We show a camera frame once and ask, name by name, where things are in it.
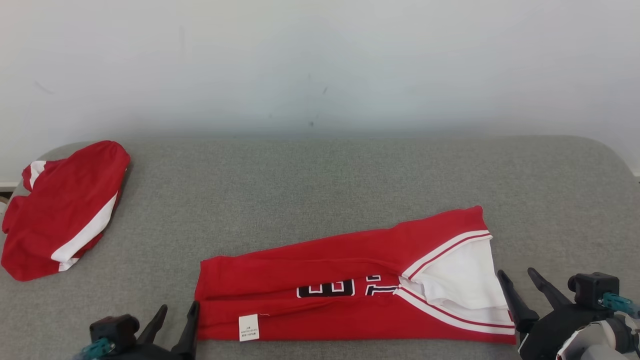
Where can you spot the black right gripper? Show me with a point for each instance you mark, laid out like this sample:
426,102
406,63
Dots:
550,330

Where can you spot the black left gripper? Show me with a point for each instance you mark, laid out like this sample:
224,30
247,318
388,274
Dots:
150,354

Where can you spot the red Bulls 23 jersey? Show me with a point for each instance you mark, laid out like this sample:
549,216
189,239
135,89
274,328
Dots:
300,270

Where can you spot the red shorts white stripe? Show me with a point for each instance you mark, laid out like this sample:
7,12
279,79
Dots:
65,210

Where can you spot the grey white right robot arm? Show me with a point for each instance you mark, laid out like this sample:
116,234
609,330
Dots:
600,342

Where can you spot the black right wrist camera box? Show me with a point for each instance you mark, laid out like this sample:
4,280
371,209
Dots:
590,290

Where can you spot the white wall baseboard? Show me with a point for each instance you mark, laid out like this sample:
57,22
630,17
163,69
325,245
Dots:
7,184

